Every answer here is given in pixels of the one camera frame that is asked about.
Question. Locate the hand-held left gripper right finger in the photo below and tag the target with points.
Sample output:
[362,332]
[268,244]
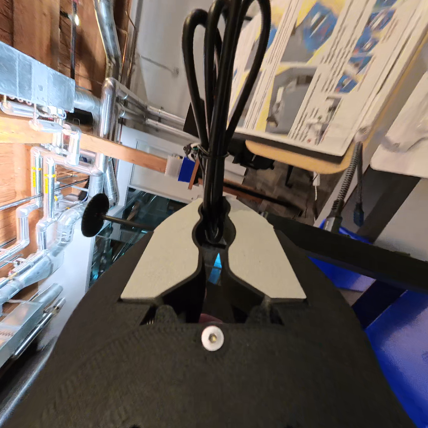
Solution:
[267,264]

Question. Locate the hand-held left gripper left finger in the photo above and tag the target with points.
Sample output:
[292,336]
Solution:
[160,260]

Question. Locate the blue plastic bin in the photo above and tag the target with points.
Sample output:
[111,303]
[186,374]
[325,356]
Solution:
[401,351]

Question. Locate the black pole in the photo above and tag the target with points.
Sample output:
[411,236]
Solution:
[95,214]

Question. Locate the blue storage bin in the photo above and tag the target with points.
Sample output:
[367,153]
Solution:
[186,169]

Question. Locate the silver pipe cluster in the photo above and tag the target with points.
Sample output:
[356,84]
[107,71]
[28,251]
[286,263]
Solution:
[50,174]

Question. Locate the printed instruction sheet pad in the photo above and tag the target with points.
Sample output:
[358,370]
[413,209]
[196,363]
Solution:
[334,83]

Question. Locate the wooden post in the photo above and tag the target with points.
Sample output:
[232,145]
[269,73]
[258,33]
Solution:
[100,147]

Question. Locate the silver rectangular duct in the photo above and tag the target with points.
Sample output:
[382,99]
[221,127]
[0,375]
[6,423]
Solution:
[33,80]

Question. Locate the silver ventilation duct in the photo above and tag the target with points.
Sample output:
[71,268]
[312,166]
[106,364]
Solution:
[110,40]

